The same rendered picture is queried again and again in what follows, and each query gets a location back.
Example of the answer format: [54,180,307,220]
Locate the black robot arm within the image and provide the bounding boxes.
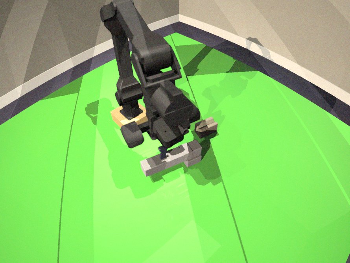
[100,0,193,148]

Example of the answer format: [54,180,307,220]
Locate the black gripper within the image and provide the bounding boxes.
[120,99,201,148]

